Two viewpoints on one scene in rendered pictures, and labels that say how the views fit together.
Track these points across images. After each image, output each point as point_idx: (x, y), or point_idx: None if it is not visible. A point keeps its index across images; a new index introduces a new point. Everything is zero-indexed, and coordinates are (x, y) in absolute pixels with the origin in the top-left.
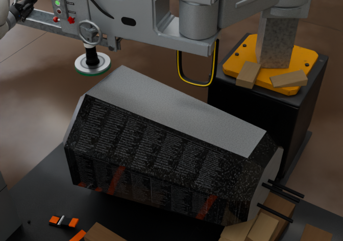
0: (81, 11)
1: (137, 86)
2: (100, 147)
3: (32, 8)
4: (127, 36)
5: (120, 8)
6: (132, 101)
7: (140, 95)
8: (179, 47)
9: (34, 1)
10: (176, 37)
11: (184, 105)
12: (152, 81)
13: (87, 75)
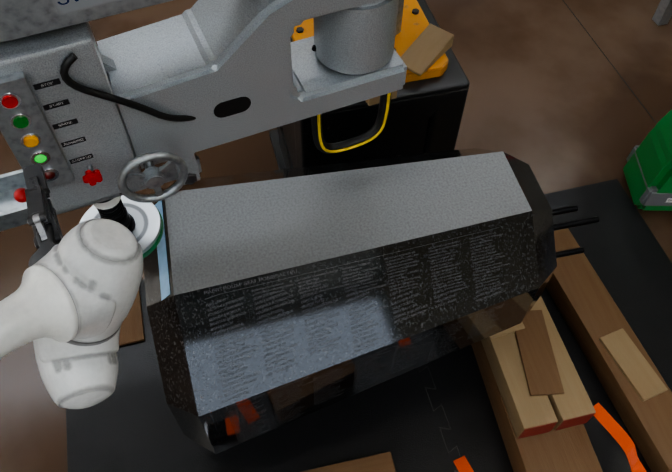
0: (108, 145)
1: (244, 214)
2: (276, 363)
3: (55, 213)
4: (230, 137)
5: (210, 90)
6: (271, 247)
7: (271, 226)
8: (348, 100)
9: (49, 195)
10: (337, 84)
11: (355, 193)
12: (255, 187)
13: None
